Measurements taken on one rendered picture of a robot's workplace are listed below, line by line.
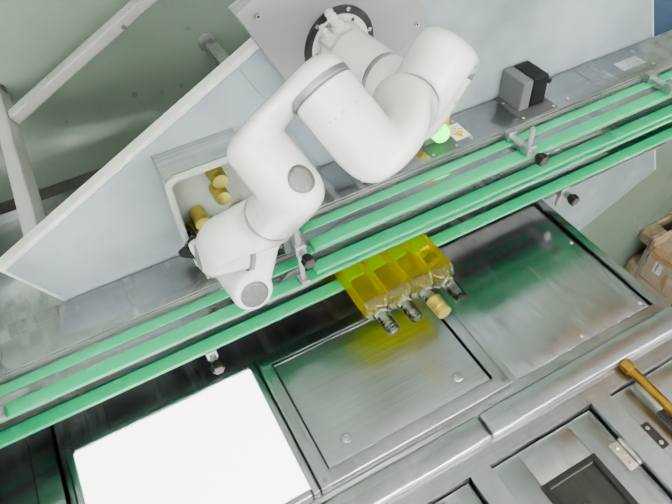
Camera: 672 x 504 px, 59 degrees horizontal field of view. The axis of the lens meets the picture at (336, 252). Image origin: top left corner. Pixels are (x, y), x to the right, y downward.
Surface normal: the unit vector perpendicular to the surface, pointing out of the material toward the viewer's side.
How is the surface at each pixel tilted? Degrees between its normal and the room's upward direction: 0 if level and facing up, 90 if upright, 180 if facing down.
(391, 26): 3
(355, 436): 90
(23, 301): 90
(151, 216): 0
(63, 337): 90
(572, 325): 90
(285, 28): 3
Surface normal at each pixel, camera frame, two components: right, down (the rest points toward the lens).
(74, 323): -0.06, -0.67
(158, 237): 0.47, 0.64
